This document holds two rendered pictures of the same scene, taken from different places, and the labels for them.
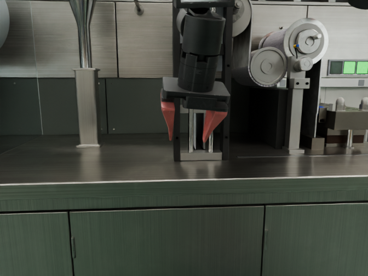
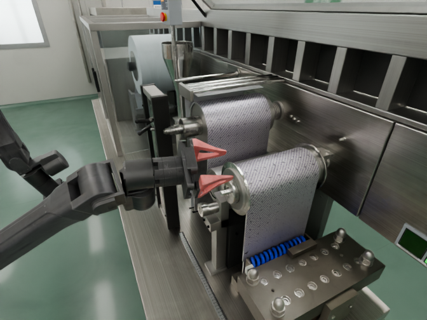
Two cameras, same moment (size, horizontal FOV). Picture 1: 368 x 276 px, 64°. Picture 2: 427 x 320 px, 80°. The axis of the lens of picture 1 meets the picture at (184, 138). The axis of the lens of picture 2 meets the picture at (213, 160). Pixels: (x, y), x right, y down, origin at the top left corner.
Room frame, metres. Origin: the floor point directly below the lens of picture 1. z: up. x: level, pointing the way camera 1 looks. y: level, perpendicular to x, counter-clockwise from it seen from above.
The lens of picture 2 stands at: (0.73, -0.88, 1.67)
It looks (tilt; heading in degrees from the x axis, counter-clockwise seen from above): 31 degrees down; 68
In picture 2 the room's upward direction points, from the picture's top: straight up
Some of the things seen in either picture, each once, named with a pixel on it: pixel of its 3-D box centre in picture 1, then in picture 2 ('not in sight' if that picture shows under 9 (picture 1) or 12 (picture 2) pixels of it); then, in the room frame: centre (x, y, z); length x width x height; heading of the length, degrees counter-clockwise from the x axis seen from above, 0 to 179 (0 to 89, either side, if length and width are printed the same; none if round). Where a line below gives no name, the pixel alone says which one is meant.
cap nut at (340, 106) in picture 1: (340, 104); (253, 274); (0.99, -0.52, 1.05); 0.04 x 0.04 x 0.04
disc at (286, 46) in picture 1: (305, 42); (234, 188); (0.99, -0.39, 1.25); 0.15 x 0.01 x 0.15; 94
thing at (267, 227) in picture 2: (303, 85); (277, 226); (1.11, -0.44, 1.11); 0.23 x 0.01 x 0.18; 4
